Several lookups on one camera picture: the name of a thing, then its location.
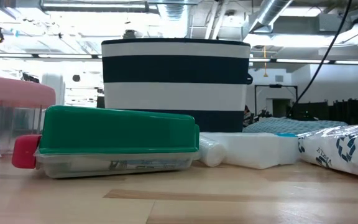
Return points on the green first aid kit box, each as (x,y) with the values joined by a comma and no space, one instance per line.
(117,130)

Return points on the blue white pill organizer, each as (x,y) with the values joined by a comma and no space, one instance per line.
(250,149)

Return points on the pink lidded clear container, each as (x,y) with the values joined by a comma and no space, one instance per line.
(11,91)

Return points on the navy white striped fabric basket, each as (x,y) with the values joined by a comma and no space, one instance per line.
(176,68)

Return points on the teal patterned folded cloth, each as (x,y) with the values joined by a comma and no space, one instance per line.
(291,126)

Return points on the white pillar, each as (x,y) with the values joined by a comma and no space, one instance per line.
(53,88)

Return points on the black equipment rack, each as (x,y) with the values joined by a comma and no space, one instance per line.
(353,112)

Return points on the black rectangular stand frame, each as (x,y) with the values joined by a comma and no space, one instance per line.
(275,86)

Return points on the silver ventilation duct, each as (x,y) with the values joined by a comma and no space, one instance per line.
(269,12)

